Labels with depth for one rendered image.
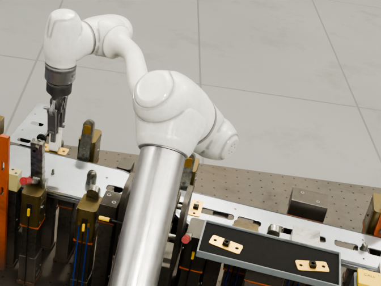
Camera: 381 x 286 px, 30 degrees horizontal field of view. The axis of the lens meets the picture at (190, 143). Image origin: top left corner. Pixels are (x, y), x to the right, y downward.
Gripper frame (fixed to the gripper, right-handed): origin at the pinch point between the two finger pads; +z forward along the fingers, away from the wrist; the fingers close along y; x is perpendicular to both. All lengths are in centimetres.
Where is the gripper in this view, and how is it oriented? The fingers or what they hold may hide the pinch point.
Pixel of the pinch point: (55, 138)
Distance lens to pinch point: 222.6
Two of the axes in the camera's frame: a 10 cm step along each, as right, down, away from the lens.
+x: -9.7, -2.3, 0.7
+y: 1.8, -4.9, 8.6
